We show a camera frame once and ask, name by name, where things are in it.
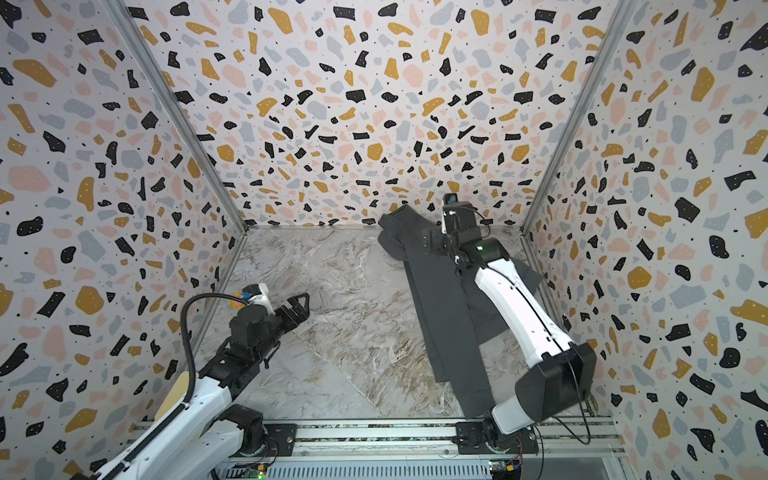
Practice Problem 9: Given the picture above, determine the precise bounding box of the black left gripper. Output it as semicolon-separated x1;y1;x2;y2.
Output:
254;291;309;364

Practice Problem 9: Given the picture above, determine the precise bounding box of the dark grey zip jacket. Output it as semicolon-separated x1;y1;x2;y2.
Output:
378;205;508;418

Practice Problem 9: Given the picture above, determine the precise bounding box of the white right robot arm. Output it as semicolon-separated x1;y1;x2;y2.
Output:
423;207;596;443

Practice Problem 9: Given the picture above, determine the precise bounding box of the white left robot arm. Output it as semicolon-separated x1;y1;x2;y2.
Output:
91;285;310;479

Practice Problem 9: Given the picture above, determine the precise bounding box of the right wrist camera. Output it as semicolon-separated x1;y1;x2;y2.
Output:
442;193;477;234

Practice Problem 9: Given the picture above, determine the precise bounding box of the black corrugated cable hose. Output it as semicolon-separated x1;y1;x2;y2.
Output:
179;292;247;403

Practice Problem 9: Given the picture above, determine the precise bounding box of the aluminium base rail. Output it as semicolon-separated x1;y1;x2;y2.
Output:
128;416;625;480

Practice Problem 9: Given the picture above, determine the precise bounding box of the right corner aluminium post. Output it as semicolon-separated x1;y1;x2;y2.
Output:
521;0;637;237

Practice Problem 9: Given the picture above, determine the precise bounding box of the corner aluminium post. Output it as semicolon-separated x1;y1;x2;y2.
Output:
521;0;637;237
103;1;248;235

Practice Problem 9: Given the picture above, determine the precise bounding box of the left corner aluminium post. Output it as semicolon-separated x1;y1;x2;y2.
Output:
103;1;248;235

